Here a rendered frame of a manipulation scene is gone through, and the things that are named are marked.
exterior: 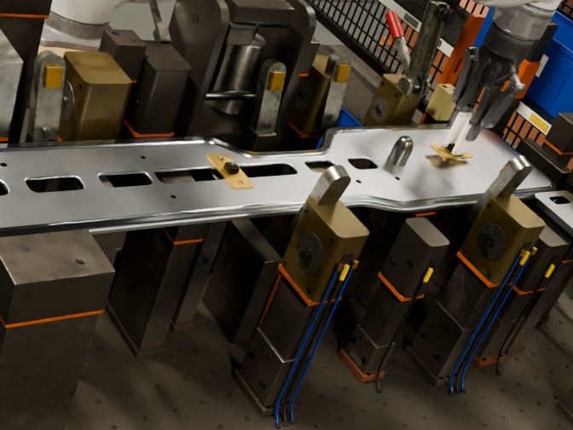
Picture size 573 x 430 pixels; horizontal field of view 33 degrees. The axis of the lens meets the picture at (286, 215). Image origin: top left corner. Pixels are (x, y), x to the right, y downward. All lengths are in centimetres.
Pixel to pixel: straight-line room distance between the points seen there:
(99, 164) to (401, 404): 64
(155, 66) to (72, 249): 42
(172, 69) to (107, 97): 13
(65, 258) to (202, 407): 44
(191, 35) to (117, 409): 57
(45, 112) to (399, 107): 69
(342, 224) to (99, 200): 32
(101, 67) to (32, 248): 38
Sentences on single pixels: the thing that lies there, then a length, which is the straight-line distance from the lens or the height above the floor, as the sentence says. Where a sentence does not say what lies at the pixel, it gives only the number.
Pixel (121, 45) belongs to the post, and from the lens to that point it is 144.
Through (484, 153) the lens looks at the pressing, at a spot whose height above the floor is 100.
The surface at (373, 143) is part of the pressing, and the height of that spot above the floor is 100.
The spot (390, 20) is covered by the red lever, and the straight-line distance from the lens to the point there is 180.
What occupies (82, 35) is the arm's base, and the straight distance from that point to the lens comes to 206.
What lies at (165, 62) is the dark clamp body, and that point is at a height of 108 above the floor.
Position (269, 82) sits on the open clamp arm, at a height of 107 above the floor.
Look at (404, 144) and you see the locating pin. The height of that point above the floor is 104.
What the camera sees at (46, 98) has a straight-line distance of 135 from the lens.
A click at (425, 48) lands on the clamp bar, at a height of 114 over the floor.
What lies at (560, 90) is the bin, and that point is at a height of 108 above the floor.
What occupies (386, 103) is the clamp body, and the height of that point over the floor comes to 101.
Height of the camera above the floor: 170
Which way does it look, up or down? 31 degrees down
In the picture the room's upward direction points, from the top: 22 degrees clockwise
